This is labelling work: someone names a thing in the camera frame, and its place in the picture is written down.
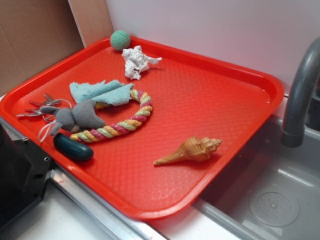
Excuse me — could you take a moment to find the white paper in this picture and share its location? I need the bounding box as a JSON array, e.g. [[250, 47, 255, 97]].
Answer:
[[121, 45, 162, 81]]

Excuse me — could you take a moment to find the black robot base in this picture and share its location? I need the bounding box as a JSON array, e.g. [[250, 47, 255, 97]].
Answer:
[[0, 125, 53, 231]]

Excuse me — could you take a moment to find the red plastic tray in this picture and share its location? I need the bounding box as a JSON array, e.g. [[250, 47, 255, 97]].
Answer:
[[0, 37, 284, 220]]

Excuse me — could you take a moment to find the brown conch seashell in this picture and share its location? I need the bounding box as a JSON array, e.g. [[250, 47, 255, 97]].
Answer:
[[153, 136, 222, 166]]

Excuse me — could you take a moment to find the light blue cloth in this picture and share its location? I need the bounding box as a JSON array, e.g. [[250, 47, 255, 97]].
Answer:
[[69, 80, 134, 106]]

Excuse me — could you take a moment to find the grey plush toy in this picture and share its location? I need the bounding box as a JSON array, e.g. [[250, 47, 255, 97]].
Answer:
[[39, 99, 106, 137]]

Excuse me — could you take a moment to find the green rubber ball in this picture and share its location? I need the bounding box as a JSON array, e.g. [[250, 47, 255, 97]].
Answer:
[[110, 30, 131, 51]]

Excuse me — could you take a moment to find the dark green oblong object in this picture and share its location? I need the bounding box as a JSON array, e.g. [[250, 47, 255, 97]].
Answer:
[[53, 133, 94, 162]]

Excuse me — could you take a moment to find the bunch of silver keys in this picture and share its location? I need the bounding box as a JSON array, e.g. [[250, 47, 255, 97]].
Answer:
[[16, 93, 72, 122]]

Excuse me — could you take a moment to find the grey sink basin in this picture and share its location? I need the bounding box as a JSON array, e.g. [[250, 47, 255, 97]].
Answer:
[[194, 104, 320, 240]]

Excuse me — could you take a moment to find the brown cardboard panel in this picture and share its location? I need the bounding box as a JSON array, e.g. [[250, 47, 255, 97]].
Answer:
[[0, 0, 84, 95]]

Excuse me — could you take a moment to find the grey faucet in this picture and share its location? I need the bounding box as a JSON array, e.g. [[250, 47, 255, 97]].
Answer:
[[281, 38, 320, 148]]

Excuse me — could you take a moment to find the colourful rope ring toy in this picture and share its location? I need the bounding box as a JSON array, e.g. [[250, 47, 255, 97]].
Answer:
[[70, 89, 153, 144]]

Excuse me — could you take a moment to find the white string loop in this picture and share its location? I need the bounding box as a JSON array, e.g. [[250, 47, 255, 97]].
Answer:
[[37, 119, 57, 143]]

